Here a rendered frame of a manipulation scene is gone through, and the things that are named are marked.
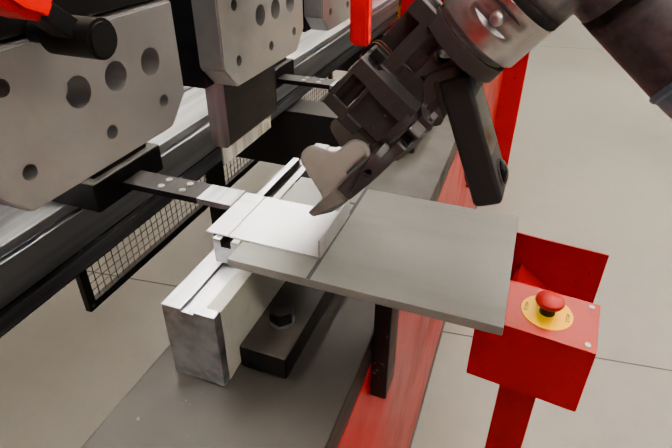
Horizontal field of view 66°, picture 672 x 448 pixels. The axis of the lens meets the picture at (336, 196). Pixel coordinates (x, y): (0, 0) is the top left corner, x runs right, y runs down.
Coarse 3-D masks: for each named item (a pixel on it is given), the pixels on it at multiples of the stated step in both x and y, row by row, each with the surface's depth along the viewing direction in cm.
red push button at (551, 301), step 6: (540, 294) 75; (546, 294) 75; (552, 294) 75; (558, 294) 75; (540, 300) 74; (546, 300) 74; (552, 300) 74; (558, 300) 74; (540, 306) 74; (546, 306) 73; (552, 306) 73; (558, 306) 73; (540, 312) 75; (546, 312) 74; (552, 312) 74
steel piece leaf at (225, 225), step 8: (240, 200) 60; (248, 200) 60; (256, 200) 60; (232, 208) 58; (240, 208) 58; (248, 208) 58; (224, 216) 57; (232, 216) 57; (240, 216) 57; (216, 224) 56; (224, 224) 56; (232, 224) 56; (216, 232) 54; (224, 232) 54
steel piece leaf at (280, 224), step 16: (256, 208) 58; (272, 208) 58; (288, 208) 58; (304, 208) 58; (240, 224) 56; (256, 224) 56; (272, 224) 56; (288, 224) 56; (304, 224) 56; (320, 224) 56; (336, 224) 54; (256, 240) 53; (272, 240) 53; (288, 240) 53; (304, 240) 53; (320, 240) 50; (320, 256) 51
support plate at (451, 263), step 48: (288, 192) 62; (384, 192) 62; (336, 240) 53; (384, 240) 53; (432, 240) 53; (480, 240) 53; (336, 288) 47; (384, 288) 47; (432, 288) 47; (480, 288) 47
